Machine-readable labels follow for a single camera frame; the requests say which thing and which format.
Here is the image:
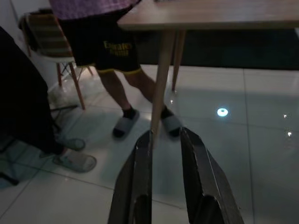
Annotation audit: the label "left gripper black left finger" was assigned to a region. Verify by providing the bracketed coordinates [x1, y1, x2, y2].
[107, 130, 153, 224]

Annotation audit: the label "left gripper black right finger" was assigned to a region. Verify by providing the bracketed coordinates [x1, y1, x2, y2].
[179, 126, 245, 224]

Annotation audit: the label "pale green slipper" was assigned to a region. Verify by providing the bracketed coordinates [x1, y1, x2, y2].
[56, 137, 86, 151]
[52, 152, 98, 174]

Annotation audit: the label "grey slide slipper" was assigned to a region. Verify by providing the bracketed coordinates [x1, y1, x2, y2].
[160, 112, 182, 138]
[112, 109, 140, 138]

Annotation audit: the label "wooden table leg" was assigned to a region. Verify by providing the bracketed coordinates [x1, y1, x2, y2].
[149, 28, 176, 150]
[171, 29, 186, 92]

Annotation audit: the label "person in dark clothing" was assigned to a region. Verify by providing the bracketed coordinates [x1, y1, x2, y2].
[0, 26, 98, 190]

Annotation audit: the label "person in black shorts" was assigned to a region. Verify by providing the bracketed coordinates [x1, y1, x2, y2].
[48, 0, 182, 139]

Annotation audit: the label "white chair with wooden legs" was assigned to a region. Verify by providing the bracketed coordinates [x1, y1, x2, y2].
[19, 12, 94, 111]

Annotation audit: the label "striped seat cushion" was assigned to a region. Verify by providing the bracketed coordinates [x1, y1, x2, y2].
[27, 13, 73, 58]

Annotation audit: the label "black floor cable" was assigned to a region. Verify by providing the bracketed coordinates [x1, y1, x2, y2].
[50, 104, 79, 113]

